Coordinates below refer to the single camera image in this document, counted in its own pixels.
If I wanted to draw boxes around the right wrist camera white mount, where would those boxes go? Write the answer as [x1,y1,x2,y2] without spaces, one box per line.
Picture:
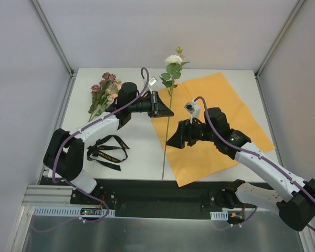
[184,100,201,123]

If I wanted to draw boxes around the white fake rose stem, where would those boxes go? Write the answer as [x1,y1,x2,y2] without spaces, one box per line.
[159,46,190,181]

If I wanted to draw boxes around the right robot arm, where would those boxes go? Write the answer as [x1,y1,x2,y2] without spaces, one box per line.
[166,108,315,231]

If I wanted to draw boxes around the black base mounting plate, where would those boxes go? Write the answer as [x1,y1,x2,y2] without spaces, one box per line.
[69,177,258,218]

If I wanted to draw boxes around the left aluminium frame post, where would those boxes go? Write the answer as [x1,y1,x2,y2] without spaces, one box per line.
[28,0,75,77]

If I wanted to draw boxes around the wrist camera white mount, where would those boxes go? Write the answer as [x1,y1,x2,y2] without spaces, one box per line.
[148,76,157,91]
[184,100,201,123]

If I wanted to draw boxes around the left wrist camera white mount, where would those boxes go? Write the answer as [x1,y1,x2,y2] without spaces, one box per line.
[148,76,157,91]

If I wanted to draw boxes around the white slotted cable duct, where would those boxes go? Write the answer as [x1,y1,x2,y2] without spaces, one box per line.
[34,206,116,218]
[209,211,242,221]

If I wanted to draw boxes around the mauve fake rose stem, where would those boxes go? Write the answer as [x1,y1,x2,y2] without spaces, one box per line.
[88,72,117,122]

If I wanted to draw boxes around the orange wrapping paper sheet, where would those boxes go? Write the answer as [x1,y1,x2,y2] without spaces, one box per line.
[152,72,275,187]

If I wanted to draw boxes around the black ribbon with gold text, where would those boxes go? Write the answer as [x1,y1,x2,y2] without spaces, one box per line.
[86,134,130,171]

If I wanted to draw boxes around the right aluminium frame post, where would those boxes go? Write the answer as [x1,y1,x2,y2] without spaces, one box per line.
[255,0,308,80]

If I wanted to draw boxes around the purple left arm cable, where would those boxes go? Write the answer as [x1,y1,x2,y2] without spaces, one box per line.
[51,67,151,190]

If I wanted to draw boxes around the pink fake rose stem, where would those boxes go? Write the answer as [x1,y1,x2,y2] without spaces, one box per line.
[93,80,122,119]

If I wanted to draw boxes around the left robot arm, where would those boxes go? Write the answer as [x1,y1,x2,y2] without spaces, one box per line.
[43,82,174,204]

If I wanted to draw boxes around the right white slotted cable duct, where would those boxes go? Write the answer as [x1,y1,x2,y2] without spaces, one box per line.
[209,211,242,221]

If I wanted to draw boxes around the left white slotted cable duct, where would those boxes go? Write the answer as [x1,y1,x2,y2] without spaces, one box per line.
[34,206,116,218]

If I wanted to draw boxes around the aluminium frame post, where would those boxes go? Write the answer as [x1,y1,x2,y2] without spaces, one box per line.
[255,0,308,80]
[28,0,75,77]

